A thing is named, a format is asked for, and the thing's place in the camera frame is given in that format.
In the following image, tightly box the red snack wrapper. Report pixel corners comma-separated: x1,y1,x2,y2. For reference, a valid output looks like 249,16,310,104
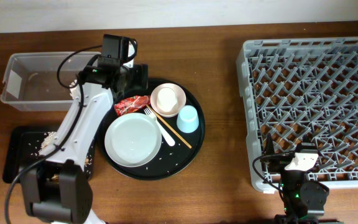
114,95,150,116

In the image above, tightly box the white tissue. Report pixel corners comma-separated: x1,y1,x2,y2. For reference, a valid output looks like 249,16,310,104
69,80,80,100

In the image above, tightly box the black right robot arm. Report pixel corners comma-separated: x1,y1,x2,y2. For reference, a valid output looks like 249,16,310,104
262,134,329,223

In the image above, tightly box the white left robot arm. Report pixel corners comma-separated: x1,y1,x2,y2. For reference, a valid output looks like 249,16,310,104
12,34,148,223

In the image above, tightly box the grey dishwasher rack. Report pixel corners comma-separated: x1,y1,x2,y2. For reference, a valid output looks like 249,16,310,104
236,37,358,194

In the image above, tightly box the black rectangular waste tray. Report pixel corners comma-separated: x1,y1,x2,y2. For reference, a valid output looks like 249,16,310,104
2,125,96,184

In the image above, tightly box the pink saucer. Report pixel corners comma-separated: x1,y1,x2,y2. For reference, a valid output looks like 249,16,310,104
150,83,186,118

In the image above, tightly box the white upturned cup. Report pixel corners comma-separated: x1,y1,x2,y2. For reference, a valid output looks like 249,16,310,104
157,87,177,113

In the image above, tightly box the wooden chopstick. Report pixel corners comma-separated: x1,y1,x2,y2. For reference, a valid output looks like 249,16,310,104
146,105,192,149

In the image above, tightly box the grey round plate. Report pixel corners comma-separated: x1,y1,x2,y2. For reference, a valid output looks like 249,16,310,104
104,113,162,167

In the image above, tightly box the clear plastic bin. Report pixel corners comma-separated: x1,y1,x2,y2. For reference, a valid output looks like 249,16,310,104
0,52,97,111

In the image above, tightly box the light blue upturned cup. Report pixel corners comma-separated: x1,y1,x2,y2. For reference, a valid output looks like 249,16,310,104
177,105,199,133

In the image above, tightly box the round black tray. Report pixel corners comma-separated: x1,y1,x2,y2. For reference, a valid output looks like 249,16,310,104
95,86,205,180

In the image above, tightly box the white plastic fork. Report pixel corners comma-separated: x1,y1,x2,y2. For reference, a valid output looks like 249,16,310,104
144,106,175,146

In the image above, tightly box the pile of rice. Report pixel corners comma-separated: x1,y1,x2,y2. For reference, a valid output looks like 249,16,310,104
39,132,56,153

